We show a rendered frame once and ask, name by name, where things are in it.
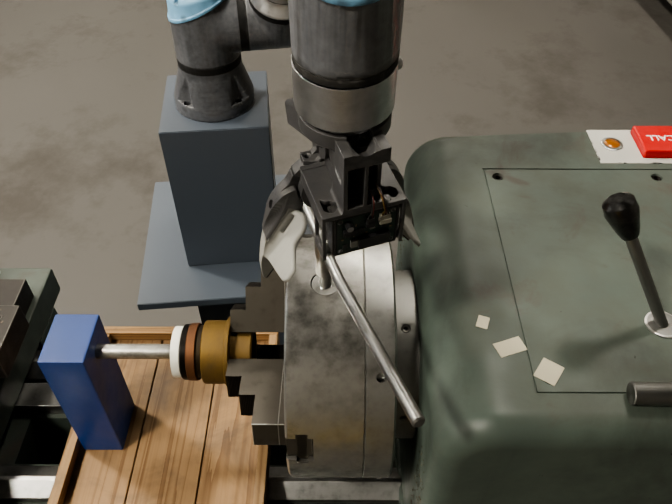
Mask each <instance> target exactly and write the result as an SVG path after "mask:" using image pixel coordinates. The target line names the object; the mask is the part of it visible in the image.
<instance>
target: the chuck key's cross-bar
mask: <svg viewBox="0 0 672 504"><path fill-rule="evenodd" d="M302 208H303V211H304V213H305V214H306V216H307V220H308V222H307V223H308V225H309V228H310V230H311V232H312V234H313V237H314V236H315V227H314V212H313V210H312V207H309V206H307V205H306V204H303V206H302ZM324 262H325V264H326V266H327V269H328V271H329V273H330V275H331V278H332V280H333V282H334V284H335V286H336V288H337V290H338V292H339V294H340V295H341V297H342V299H343V301H344V303H345V304H346V306H347V308H348V310H349V312H350V314H351V315H352V317H353V319H354V321H355V323H356V325H357V326H358V328H359V330H360V332H361V334H362V335H363V337H364V339H365V341H366V343H367V345H368V346H369V348H370V350H371V352H372V354H373V356H374V357H375V359H376V361H377V363H378V365H379V366H380V368H381V370H382V372H383V374H384V376H385V377H386V379H387V381H388V383H389V385H390V387H391V388H392V390H393V392H394V394H395V396H396V397H397V399H398V401H399V403H400V405H401V407H402V408H403V410H404V412H405V414H406V416H407V418H408V419H409V421H410V423H411V425H412V426H413V427H416V428H418V427H421V426H422V425H423V424H424V422H425V418H424V416H423V414H422V413H421V411H420V409H419V407H418V406H417V404H416V402H415V400H414V399H413V397H412V395H411V393H410V392H409V390H408V388H407V387H406V385H405V383H404V381H403V380H402V378H401V376H400V374H399V373H398V371H397V369H396V367H395V366H394V364H393V362H392V360H391V359H390V357H389V355H388V353H387V352H386V350H385V348H384V346H383V345H382V343H381V341H380V339H379V338H378V336H377V334H376V333H375V331H374V329H373V327H372V326H371V324H370V322H369V320H368V319H367V317H366V315H365V313H364V312H363V310H362V308H361V306H360V305H359V303H358V301H357V299H356V298H355V296H354V294H353V292H352V291H351V289H350V287H349V285H348V284H347V282H346V280H345V278H344V276H343V274H342V272H341V270H340V267H339V265H338V263H337V261H336V259H335V256H334V255H332V253H331V252H330V253H327V260H326V261H324Z"/></svg>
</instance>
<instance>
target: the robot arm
mask: <svg viewBox="0 0 672 504"><path fill-rule="evenodd" d="M166 1H167V8H168V13H167V17H168V20H169V21H170V26H171V31H172V37H173V42H174V47H175V53H176V58H177V63H178V71H177V77H176V83H175V89H174V99H175V104H176V108H177V110H178V111H179V112H180V113H181V114H182V115H183V116H185V117H187V118H189V119H191V120H195V121H199V122H222V121H227V120H231V119H234V118H236V117H239V116H241V115H242V114H244V113H246V112H247V111H248V110H249V109H250V108H251V107H252V106H253V104H254V101H255V92H254V86H253V83H252V81H251V79H250V77H249V74H248V72H247V70H246V68H245V66H244V64H243V62H242V58H241V52H242V51H255V50H268V49H282V48H291V52H292V54H291V67H292V84H293V98H290V99H287V100H286V101H285V108H286V115H287V122H288V124H289V125H291V126H292V127H293V128H294V129H296V130H297V131H298V132H300V133H301V134H302V135H304V136H305V137H306V138H307V139H309V140H310V141H311V142H312V145H313V148H312V149H311V150H308V151H304V152H300V158H299V159H298V160H297V161H296V162H295V163H293V164H292V165H291V168H290V169H289V171H288V173H287V175H286V176H285V178H284V179H283V180H282V181H280V182H279V183H278V185H277V186H276V187H275V188H274V189H273V191H272V192H271V194H270V196H269V198H268V200H267V203H266V208H265V213H264V218H263V223H262V235H261V241H260V252H259V261H260V267H261V270H262V274H263V277H266V278H268V276H269V275H270V274H271V272H272V271H273V270H274V269H275V270H276V272H277V273H278V275H279V277H280V278H281V279H282V280H283V281H285V282H288V281H290V280H291V278H292V277H293V275H294V273H295V270H296V248H297V245H298V243H299V241H300V240H301V238H302V237H303V235H304V233H305V231H306V228H307V222H308V220H307V216H306V214H305V213H304V211H303V208H302V206H303V204H306V205H307V206H309V207H312V210H313V212H314V227H315V242H316V245H317V247H318V250H319V252H320V255H321V257H322V260H323V261H326V260H327V252H326V240H327V243H328V246H329V248H330V250H331V253H332V255H334V256H338V255H341V254H345V253H349V252H353V251H357V250H360V249H364V248H368V247H372V246H376V245H379V244H383V243H387V242H391V241H395V239H396V237H397V239H398V241H402V236H403V237H404V238H405V239H407V240H410V239H411V240H412V241H413V242H414V243H415V244H416V245H417V246H418V247H419V246H420V244H421V243H420V240H419V238H418V235H417V233H416V231H415V229H414V220H413V215H412V211H411V206H410V203H409V200H408V199H407V197H406V195H405V191H404V179H403V176H402V175H401V173H400V171H399V169H398V167H397V166H396V164H395V163H394V162H393V161H392V160H391V150H392V147H391V145H390V144H389V142H388V140H387V138H386V136H385V135H386V134H387V133H388V131H389V129H390V126H391V118H392V111H393V108H394V104H395V94H396V83H397V71H398V70H400V69H401V68H402V67H403V60H402V58H401V57H400V56H399V53H400V44H401V33H402V21H403V10H404V0H166ZM319 225H320V227H321V238H320V235H319Z"/></svg>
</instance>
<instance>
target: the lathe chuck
mask: <svg viewBox="0 0 672 504"><path fill-rule="evenodd" d="M335 259H336V261H337V263H338V265H339V267H340V270H341V272H342V274H343V276H344V278H345V280H346V282H347V284H348V285H349V287H350V289H351V291H352V292H353V294H354V296H355V298H356V299H357V301H358V303H359V305H360V306H361V308H362V310H363V312H364V313H365V280H364V254H363V249H360V250H357V251H353V252H349V253H345V254H341V255H338V256H335ZM316 275H317V274H316V272H315V245H314V237H313V234H304V235H303V237H302V238H301V240H300V241H299V243H298V245H297V248H296V270H295V273H294V275H293V277H292V278H291V280H290V281H288V282H287V283H286V300H285V325H284V430H285V437H286V438H287V439H295V435H308V439H313V455H312V456H308V459H298V456H297V455H286V460H287V467H288V472H289V474H290V475H291V476H292V477H361V476H362V473H363V461H364V437H365V339H364V337H363V335H362V334H361V332H360V330H359V328H358V326H357V325H356V323H355V321H354V319H353V317H352V315H351V314H350V312H349V310H348V308H347V306H346V304H345V303H344V301H343V299H342V297H341V295H340V294H339V292H338V290H337V291H336V292H335V293H334V294H332V295H328V296H322V295H319V294H317V293H315V292H314V291H313V289H312V288H311V282H312V279H313V278H314V277H315V276H316Z"/></svg>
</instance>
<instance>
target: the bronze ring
mask: <svg viewBox="0 0 672 504"><path fill-rule="evenodd" d="M229 359H257V338H256V332H231V329H230V317H229V318H228V319H227V320H207V321H206V322H205V323H204V325H202V324H201V323H191V324H185V325H184V327H183V329H182V332H181V336H180V343H179V368H180V374H181V376H182V378H183V379H184V380H190V381H199V380H200V379H201V378H202V380H203V382H204V383H205V384H225V385H226V386H227V383H226V370H227V365H228V360H229Z"/></svg>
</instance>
